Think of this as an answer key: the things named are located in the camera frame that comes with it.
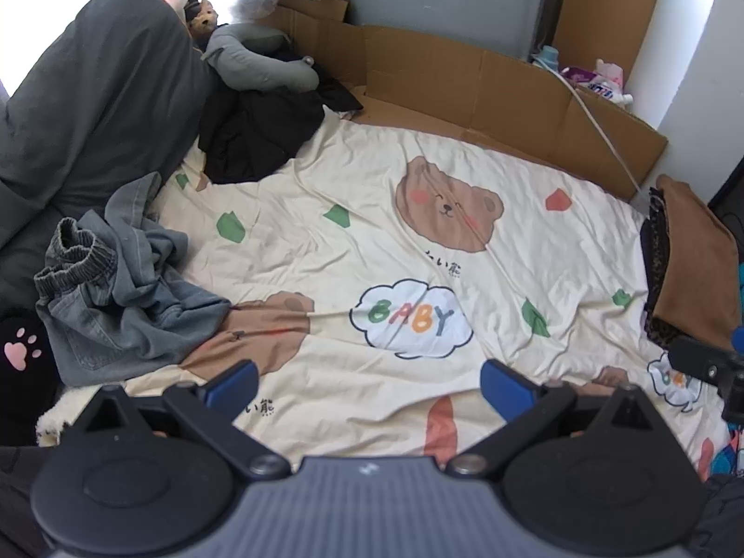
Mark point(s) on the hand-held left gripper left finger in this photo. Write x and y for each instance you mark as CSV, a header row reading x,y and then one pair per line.
x,y
232,385

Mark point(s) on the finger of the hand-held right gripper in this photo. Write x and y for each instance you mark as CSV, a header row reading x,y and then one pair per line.
x,y
697,357

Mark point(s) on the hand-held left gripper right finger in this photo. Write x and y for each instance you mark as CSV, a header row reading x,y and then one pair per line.
x,y
505,388

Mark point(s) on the blue denim pants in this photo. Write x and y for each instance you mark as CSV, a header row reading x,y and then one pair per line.
x,y
116,314

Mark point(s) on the black clothes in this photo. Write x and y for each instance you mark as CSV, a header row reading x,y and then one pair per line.
x,y
256,128

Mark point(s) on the teal printed blanket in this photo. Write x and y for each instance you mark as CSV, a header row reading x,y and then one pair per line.
x,y
729,459

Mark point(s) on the brown folded cloth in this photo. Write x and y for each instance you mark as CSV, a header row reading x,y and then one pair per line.
x,y
697,256

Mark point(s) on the dark leopard print cloth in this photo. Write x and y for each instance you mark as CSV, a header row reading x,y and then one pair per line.
x,y
657,256

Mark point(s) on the person's dark clothing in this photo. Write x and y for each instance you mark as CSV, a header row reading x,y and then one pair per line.
x,y
723,517

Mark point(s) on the white fluffy spotted blanket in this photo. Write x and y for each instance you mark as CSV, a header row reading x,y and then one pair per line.
x,y
58,412

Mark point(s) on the cream bear print bedsheet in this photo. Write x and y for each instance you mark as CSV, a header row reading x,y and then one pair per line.
x,y
349,232

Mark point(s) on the black paw print plush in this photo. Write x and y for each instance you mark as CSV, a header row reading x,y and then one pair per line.
x,y
23,395

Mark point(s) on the white purple detergent pouch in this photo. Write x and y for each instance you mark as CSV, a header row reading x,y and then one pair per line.
x,y
598,93

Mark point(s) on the pink plastic bag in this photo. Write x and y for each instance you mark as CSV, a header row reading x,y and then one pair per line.
x,y
610,72

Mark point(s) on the brown cardboard sheet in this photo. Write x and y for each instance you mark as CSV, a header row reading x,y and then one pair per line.
x,y
442,81

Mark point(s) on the dark grey pillow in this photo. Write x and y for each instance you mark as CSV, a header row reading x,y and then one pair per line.
x,y
99,99

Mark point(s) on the grey neck pillow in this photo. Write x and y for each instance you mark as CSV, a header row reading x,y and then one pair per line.
x,y
256,67

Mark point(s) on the blue capped bottle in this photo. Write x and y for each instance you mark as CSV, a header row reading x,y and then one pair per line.
x,y
547,58

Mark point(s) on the brown wooden board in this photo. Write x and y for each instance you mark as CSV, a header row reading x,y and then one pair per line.
x,y
616,6

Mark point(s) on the small plush doll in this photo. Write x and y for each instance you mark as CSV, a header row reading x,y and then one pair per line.
x,y
203,17

